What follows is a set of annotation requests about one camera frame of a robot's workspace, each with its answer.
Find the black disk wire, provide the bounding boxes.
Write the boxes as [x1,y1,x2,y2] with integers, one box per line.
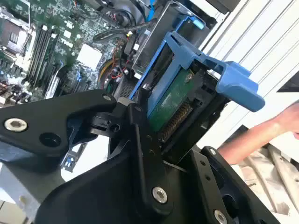
[93,21,151,44]

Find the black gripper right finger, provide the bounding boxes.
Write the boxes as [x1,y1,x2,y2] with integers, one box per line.
[186,146,281,224]

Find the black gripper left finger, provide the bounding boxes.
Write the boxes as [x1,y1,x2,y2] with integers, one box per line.
[0,85,175,217]

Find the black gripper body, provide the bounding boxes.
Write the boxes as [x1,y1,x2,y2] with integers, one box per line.
[35,149,211,224]

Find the hard disk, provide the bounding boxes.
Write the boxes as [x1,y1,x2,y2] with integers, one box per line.
[128,31,266,165]

